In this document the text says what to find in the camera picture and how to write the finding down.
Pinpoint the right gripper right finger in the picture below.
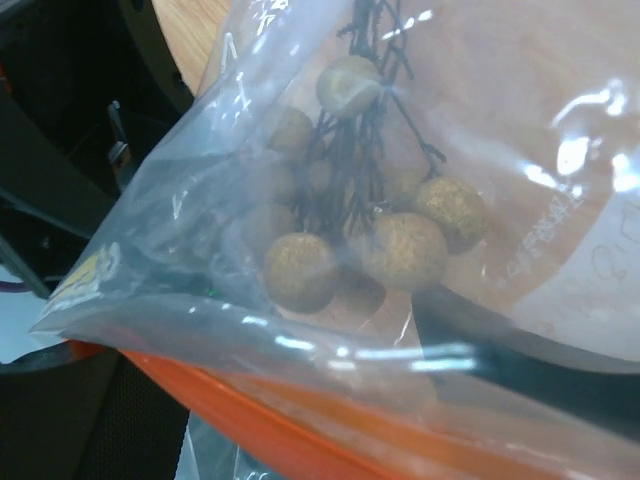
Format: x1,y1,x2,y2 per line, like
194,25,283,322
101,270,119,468
412,287,639,435

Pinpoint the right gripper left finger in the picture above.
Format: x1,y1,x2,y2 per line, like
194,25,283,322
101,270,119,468
1,344,188,479

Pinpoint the brown longan bunch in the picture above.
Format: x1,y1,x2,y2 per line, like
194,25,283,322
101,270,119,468
246,1,486,314

